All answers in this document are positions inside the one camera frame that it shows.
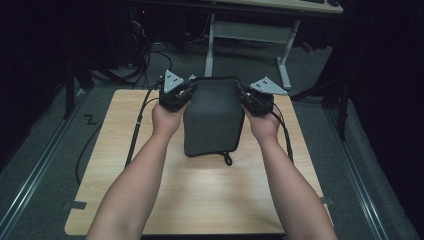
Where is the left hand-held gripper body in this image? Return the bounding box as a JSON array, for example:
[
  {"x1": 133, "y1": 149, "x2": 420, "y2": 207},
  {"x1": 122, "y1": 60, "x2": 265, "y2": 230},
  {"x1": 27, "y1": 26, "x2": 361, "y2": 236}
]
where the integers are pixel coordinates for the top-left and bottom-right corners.
[{"x1": 158, "y1": 68, "x2": 195, "y2": 113}]

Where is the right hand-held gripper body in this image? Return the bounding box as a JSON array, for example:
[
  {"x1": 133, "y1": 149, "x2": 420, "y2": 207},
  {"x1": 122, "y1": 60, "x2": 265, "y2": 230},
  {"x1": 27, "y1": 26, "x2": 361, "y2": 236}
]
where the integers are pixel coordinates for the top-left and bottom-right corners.
[{"x1": 240, "y1": 76, "x2": 289, "y2": 117}]

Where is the black and yellow cloth bag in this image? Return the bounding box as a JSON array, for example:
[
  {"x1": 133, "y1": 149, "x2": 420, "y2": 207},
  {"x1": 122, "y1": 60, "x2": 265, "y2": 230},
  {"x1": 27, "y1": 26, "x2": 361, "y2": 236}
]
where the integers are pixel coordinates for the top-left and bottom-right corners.
[{"x1": 182, "y1": 76, "x2": 246, "y2": 167}]

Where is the person's left hand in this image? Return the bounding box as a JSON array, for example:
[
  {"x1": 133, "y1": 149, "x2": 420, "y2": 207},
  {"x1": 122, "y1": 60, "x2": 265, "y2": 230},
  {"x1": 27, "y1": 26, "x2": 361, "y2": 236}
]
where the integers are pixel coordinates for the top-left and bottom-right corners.
[{"x1": 151, "y1": 102, "x2": 191, "y2": 137}]

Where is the person's right hand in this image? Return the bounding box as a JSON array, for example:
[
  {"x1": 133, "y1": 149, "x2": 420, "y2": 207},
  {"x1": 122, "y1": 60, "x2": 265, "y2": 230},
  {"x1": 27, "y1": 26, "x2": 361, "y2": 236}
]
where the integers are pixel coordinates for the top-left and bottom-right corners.
[{"x1": 242, "y1": 107, "x2": 282, "y2": 143}]

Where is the small red object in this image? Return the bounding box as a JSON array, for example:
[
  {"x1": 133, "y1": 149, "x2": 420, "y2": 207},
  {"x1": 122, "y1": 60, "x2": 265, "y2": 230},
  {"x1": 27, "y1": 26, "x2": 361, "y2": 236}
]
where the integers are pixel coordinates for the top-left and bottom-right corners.
[{"x1": 300, "y1": 41, "x2": 315, "y2": 55}]

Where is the dark computer tower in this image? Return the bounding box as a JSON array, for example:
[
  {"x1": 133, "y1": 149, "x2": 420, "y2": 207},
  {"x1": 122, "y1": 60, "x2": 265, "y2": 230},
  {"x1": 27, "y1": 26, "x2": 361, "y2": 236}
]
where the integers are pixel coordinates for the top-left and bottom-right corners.
[{"x1": 126, "y1": 5, "x2": 153, "y2": 69}]

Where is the black metal stand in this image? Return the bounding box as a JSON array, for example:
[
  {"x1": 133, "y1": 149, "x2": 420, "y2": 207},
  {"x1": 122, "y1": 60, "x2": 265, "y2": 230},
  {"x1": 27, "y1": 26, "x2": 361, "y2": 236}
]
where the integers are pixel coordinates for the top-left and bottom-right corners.
[
  {"x1": 62, "y1": 59, "x2": 95, "y2": 120},
  {"x1": 289, "y1": 74, "x2": 352, "y2": 142}
]

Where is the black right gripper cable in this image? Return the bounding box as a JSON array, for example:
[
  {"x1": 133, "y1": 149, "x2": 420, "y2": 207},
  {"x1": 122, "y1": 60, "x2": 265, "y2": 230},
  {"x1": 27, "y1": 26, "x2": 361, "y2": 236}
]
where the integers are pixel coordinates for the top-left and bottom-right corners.
[{"x1": 269, "y1": 102, "x2": 295, "y2": 165}]

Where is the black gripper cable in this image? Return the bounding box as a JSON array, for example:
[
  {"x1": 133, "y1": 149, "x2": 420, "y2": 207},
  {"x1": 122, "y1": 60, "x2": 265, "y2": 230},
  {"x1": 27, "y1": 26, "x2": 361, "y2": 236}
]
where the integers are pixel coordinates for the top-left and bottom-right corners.
[
  {"x1": 269, "y1": 102, "x2": 295, "y2": 165},
  {"x1": 124, "y1": 79, "x2": 165, "y2": 168}
]

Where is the bundle of black floor cables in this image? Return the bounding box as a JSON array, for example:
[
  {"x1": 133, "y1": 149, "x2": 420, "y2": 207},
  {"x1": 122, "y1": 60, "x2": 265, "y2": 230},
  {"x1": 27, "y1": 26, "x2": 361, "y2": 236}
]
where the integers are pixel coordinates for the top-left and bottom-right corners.
[{"x1": 128, "y1": 19, "x2": 174, "y2": 91}]

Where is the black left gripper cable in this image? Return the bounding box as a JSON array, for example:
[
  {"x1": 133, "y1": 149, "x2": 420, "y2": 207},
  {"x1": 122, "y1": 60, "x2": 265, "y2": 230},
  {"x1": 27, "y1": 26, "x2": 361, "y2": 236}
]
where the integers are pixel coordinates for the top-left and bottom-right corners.
[{"x1": 124, "y1": 79, "x2": 165, "y2": 168}]

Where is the white desk frame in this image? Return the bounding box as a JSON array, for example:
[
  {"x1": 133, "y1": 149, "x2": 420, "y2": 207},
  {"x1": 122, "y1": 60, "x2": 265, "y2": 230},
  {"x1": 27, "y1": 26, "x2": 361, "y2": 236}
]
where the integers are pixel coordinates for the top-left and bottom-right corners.
[{"x1": 199, "y1": 0, "x2": 344, "y2": 91}]

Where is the thin black floor cable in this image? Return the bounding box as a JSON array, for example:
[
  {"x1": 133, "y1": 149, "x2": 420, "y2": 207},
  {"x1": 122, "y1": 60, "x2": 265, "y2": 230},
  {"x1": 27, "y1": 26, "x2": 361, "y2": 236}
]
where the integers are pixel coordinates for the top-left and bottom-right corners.
[{"x1": 74, "y1": 122, "x2": 104, "y2": 186}]

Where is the metal floor rail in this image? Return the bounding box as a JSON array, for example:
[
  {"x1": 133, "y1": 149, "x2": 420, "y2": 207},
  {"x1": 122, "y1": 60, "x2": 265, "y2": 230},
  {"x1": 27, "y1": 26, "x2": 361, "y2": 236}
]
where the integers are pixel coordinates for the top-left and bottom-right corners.
[
  {"x1": 0, "y1": 89, "x2": 87, "y2": 234},
  {"x1": 324, "y1": 108, "x2": 390, "y2": 240}
]

